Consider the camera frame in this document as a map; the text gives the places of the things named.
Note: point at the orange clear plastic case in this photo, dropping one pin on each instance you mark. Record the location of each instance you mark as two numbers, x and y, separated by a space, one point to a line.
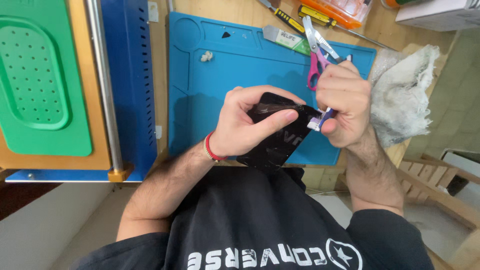
337 9

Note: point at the black triangular pick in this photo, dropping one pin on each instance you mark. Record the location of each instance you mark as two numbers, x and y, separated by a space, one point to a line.
225 35

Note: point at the orange machine plate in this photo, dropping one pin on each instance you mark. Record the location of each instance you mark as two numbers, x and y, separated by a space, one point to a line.
97 123

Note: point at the orange green container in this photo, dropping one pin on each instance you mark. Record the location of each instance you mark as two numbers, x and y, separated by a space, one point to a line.
397 3

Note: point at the blue white scraper tool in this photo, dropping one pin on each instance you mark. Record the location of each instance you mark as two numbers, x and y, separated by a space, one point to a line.
321 119

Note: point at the person's right hand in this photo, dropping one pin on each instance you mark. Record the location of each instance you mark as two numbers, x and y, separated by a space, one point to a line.
350 108

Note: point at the black printed t-shirt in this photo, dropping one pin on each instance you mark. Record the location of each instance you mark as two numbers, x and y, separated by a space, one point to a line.
262 225

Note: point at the small white wad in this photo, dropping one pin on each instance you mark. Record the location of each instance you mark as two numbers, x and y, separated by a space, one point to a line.
206 56

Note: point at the green perforated pad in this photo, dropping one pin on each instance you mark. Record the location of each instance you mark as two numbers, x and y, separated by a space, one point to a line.
37 75

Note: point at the gold rod bracket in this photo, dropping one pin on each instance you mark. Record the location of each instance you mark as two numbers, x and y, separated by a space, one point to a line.
120 173

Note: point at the clear plastic wrap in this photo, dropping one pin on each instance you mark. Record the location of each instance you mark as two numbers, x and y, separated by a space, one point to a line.
386 62

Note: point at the yellow black long screwdriver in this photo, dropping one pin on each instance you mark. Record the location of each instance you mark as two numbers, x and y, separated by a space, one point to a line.
317 16

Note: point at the white box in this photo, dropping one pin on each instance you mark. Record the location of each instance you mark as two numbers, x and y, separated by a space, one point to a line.
438 15

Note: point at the metal scraper blade green label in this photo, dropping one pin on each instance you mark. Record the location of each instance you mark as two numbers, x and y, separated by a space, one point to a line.
287 39

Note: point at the wooden chair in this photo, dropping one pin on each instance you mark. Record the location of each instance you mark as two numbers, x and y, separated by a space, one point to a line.
431 183

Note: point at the white cloth rag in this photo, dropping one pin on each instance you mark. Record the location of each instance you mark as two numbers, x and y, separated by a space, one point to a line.
401 101

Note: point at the yellow black short screwdriver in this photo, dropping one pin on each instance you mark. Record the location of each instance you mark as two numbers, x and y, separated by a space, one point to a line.
290 21

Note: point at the blue metal machine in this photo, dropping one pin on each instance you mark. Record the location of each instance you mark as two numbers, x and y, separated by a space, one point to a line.
129 86

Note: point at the blue silicone work mat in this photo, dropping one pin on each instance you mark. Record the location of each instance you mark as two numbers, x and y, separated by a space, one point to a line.
210 93

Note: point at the person's left hand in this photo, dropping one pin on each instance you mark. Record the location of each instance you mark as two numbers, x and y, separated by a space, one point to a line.
232 127

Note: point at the black phone screen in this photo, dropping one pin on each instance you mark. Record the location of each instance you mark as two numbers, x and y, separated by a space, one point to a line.
279 144

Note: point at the silver metal rod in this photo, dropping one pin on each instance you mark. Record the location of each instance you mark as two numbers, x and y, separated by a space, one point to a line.
105 93

